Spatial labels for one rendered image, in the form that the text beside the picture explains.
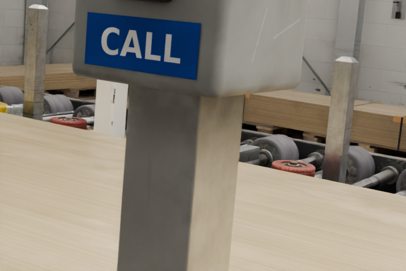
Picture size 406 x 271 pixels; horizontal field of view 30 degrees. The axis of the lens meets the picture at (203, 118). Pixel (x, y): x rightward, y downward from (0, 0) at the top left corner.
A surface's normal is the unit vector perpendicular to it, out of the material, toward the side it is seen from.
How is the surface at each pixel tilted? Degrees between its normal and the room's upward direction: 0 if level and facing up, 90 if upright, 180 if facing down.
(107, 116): 90
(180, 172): 90
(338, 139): 90
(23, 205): 0
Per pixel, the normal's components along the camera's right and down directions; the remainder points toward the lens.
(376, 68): -0.54, 0.08
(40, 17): 0.84, 0.15
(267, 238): 0.08, -0.98
